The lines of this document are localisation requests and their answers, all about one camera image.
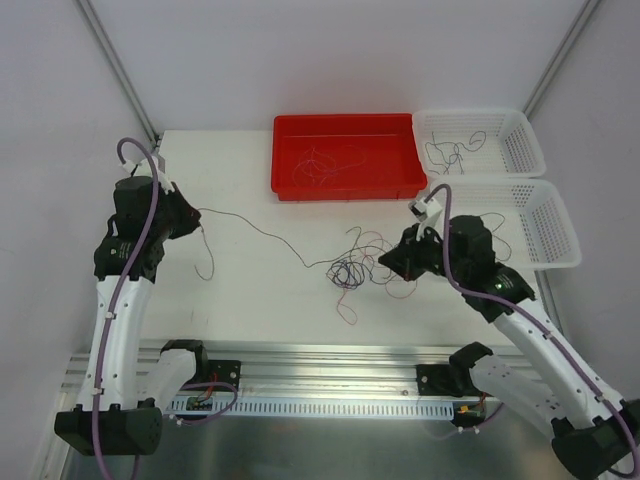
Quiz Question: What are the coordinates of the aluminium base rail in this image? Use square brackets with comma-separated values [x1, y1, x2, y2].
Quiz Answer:
[62, 339, 551, 404]

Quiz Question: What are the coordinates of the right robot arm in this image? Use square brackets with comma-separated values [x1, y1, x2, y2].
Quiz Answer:
[378, 215, 639, 479]

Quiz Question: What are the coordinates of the white wire in tray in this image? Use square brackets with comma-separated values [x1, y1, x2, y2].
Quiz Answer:
[289, 143, 367, 187]

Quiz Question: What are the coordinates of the aluminium frame post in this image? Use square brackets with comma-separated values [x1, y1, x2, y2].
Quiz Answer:
[73, 0, 161, 147]
[522, 0, 605, 119]

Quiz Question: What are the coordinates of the pink wire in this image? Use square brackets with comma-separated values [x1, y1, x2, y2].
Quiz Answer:
[299, 144, 351, 187]

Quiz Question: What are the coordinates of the left aluminium frame post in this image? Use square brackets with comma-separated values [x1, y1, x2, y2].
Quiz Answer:
[73, 0, 161, 147]

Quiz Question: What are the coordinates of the red plastic tray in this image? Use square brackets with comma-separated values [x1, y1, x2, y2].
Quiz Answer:
[271, 113, 427, 202]

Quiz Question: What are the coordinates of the far white perforated basket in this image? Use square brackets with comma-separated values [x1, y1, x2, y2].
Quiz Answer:
[412, 108, 546, 178]

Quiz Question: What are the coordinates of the near white perforated basket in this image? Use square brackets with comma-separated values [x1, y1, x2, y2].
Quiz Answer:
[431, 176, 582, 282]

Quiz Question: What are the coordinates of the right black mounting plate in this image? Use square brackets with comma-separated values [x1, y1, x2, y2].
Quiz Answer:
[416, 364, 482, 398]

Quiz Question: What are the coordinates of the white perforated basket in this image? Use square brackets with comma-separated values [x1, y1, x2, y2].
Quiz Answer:
[412, 108, 546, 178]
[431, 176, 582, 282]

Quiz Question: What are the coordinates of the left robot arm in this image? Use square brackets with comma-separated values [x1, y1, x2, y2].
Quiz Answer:
[54, 175, 210, 456]

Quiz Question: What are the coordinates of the right aluminium frame post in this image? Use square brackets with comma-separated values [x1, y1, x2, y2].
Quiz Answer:
[522, 0, 605, 119]

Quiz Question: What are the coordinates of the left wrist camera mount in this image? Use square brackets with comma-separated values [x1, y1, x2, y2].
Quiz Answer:
[118, 154, 176, 194]

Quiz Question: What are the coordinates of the white slotted cable duct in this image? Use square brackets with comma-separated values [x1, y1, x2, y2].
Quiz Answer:
[165, 395, 454, 421]

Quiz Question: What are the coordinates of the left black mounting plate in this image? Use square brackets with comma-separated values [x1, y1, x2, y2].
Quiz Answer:
[195, 359, 242, 388]

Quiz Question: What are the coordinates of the black mounting plate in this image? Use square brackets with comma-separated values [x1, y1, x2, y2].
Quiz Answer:
[416, 364, 482, 398]
[195, 359, 242, 388]

